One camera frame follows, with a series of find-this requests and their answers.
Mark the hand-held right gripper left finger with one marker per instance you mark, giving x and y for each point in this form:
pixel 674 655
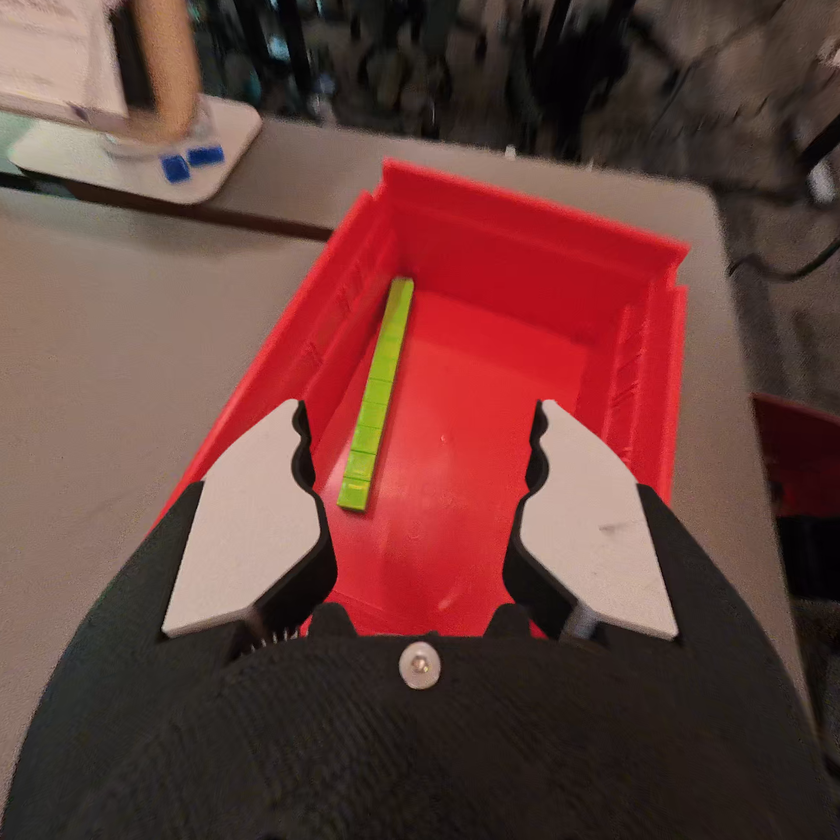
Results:
pixel 249 525

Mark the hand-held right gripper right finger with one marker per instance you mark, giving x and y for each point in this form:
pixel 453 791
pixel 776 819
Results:
pixel 597 525

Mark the long green plastic bar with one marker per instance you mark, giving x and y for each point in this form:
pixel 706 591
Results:
pixel 380 394

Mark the red plastic bin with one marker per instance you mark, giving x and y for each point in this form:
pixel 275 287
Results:
pixel 472 367

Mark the red chair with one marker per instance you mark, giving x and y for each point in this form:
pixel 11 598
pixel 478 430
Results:
pixel 800 453

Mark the white base board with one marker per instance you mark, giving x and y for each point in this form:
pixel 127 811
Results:
pixel 223 131

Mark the printed instruction sheet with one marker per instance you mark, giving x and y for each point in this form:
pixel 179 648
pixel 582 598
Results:
pixel 46 59

